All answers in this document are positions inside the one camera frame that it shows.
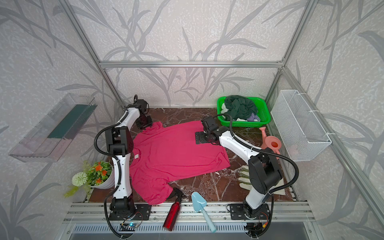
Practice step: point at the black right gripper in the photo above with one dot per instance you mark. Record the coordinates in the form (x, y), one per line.
(201, 137)

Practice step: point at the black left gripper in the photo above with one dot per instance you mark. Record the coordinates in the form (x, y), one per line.
(144, 122)

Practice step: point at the magenta t-shirt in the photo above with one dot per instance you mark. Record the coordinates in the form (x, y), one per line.
(163, 155)

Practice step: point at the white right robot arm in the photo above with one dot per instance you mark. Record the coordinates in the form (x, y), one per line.
(274, 170)

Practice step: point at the white garment in basket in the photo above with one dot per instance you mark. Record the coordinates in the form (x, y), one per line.
(224, 109)

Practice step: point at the dark green t-shirt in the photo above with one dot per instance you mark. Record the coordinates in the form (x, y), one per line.
(240, 107)

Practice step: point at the green plastic laundry basket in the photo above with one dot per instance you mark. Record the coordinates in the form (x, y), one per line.
(263, 114)

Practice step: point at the lavender garment in basket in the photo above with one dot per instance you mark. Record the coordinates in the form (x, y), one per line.
(253, 118)

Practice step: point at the pink watering can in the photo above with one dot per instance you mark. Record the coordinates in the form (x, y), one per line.
(270, 142)

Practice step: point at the white green gardening glove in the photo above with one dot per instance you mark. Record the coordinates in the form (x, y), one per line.
(245, 182)

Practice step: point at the white flower pot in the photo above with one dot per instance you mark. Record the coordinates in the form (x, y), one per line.
(109, 183)

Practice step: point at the light blue garden trowel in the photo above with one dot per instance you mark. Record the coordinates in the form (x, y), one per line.
(199, 204)

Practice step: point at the artificial flower bouquet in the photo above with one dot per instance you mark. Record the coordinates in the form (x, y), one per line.
(92, 175)

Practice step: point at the red spray bottle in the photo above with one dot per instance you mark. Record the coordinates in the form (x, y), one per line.
(174, 210)

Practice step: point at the white wire mesh basket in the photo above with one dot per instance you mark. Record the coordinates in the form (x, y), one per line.
(302, 133)

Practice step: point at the clear plastic wall shelf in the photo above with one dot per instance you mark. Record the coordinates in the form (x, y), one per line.
(50, 138)

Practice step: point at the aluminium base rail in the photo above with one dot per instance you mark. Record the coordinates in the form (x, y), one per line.
(89, 218)

